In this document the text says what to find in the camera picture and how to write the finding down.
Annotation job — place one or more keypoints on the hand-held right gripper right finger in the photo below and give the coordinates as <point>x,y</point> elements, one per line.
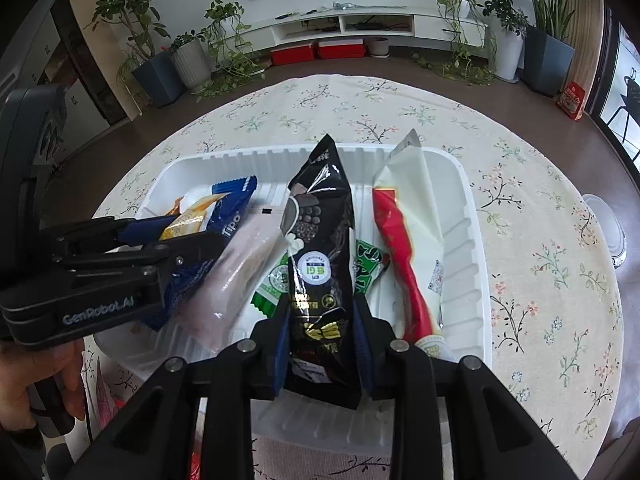
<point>361,355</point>

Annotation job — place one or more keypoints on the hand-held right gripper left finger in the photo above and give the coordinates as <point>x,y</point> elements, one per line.
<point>281,355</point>

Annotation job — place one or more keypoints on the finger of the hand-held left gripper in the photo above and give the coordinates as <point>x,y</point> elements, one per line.
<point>195,250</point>
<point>145,227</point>

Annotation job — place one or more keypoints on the gold snack packet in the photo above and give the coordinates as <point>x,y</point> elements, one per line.
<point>187,220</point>

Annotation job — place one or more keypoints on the pale pink snack packet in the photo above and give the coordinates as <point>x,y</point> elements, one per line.
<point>240,270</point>

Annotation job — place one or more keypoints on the dark blue snack packet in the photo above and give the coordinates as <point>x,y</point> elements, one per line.
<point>235,210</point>

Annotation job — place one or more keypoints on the green snack packet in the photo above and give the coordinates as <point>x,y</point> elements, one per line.
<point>367,270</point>

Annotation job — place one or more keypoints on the bright pink snack packet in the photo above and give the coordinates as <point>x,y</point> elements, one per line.
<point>110,390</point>

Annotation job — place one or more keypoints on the black snack packet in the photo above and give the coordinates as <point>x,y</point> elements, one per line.
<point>320,260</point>

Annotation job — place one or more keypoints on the white and red snack packet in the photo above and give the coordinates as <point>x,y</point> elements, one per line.
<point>410,240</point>

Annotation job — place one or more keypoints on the white plastic tray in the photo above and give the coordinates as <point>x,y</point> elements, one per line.
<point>460,260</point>

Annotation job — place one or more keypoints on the person's left hand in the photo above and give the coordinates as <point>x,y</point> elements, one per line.
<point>30,375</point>

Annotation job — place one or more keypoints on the potted tree dark blue pot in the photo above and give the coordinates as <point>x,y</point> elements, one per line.
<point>160,75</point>

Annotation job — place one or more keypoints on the potted plant white ribbed pot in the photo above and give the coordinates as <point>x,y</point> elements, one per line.
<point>192,62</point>

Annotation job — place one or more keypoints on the trailing pothos plant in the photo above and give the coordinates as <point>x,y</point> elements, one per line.
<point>227,45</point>

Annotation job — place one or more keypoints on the white television console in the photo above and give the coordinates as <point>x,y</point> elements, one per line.
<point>350,25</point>

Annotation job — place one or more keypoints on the small grey flower pot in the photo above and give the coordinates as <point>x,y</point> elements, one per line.
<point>378,46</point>

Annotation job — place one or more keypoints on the grey trash can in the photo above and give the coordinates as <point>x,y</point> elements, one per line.
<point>607,230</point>

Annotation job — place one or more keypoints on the red paper bag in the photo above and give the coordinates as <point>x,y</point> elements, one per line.
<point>572,100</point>

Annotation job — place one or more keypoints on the potted plant smooth white pot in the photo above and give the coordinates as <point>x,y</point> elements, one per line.
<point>507,50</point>

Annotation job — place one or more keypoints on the hanging pothos plant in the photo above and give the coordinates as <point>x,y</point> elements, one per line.
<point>460,20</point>

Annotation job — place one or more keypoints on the large-leaf plant blue-grey pot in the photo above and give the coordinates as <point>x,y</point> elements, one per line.
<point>550,60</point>

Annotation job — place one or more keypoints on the black glass sliding door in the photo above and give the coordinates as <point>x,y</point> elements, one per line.
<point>597,85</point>

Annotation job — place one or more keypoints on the black balcony chair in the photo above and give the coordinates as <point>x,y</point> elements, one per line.
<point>627,95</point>

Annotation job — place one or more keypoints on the beige curtain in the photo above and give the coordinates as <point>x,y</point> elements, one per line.
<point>585,35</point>

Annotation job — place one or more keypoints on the wall cabinet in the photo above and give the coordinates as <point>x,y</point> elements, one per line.
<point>85,60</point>

